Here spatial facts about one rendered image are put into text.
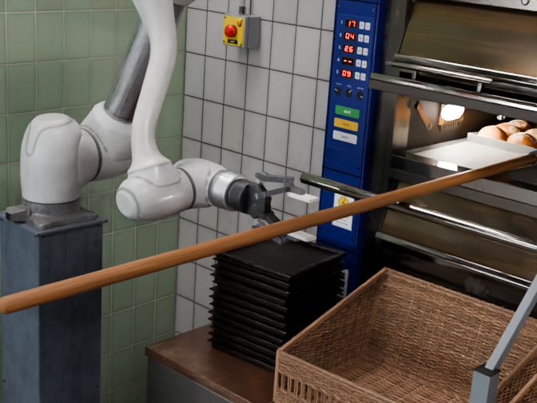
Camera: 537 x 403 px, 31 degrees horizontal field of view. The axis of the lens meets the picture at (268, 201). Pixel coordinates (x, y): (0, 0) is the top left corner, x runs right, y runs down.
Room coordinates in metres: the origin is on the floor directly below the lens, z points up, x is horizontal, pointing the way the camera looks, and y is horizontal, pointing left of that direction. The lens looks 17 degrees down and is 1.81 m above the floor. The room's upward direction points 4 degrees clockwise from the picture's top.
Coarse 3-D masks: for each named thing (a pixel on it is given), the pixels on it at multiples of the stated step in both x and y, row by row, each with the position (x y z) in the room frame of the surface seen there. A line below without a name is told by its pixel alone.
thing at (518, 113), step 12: (372, 84) 2.56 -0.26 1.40; (384, 84) 2.54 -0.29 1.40; (396, 84) 2.52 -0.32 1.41; (408, 96) 2.48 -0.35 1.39; (420, 96) 2.46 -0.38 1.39; (432, 96) 2.43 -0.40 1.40; (444, 96) 2.41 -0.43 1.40; (456, 96) 2.39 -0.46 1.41; (468, 108) 2.36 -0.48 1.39; (480, 108) 2.34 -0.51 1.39; (492, 108) 2.31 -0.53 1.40; (504, 108) 2.29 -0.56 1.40; (516, 108) 2.28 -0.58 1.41; (528, 120) 2.25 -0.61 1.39
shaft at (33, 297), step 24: (480, 168) 2.46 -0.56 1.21; (504, 168) 2.53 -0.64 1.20; (408, 192) 2.21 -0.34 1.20; (432, 192) 2.29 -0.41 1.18; (312, 216) 1.96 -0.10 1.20; (336, 216) 2.01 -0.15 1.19; (216, 240) 1.77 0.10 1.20; (240, 240) 1.80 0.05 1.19; (264, 240) 1.85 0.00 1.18; (144, 264) 1.62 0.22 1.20; (168, 264) 1.66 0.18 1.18; (48, 288) 1.48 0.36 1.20; (72, 288) 1.51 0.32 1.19; (96, 288) 1.55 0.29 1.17
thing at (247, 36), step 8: (224, 16) 3.07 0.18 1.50; (232, 16) 3.05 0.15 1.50; (240, 16) 3.02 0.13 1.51; (248, 16) 3.03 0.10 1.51; (256, 16) 3.05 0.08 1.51; (224, 24) 3.07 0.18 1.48; (232, 24) 3.04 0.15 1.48; (248, 24) 3.02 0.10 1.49; (256, 24) 3.04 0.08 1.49; (224, 32) 3.06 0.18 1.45; (240, 32) 3.02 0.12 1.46; (248, 32) 3.02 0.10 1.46; (256, 32) 3.04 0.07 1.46; (224, 40) 3.06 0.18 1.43; (232, 40) 3.04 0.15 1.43; (240, 40) 3.02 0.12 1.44; (248, 40) 3.02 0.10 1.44; (256, 40) 3.04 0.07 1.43; (248, 48) 3.02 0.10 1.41
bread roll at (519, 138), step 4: (512, 136) 2.84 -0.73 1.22; (516, 136) 2.83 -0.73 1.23; (520, 136) 2.82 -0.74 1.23; (524, 136) 2.82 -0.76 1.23; (528, 136) 2.81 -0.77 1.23; (532, 136) 2.82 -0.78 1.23; (508, 140) 2.85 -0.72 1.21; (512, 140) 2.83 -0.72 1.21; (516, 140) 2.82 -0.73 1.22; (520, 140) 2.81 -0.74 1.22; (524, 140) 2.81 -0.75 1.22; (528, 140) 2.80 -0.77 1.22; (532, 140) 2.80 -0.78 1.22; (536, 140) 2.81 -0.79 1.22; (520, 144) 2.81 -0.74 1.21; (524, 144) 2.80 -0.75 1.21; (528, 144) 2.80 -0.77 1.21; (532, 144) 2.80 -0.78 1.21; (536, 144) 2.80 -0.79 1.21; (536, 148) 2.80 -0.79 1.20
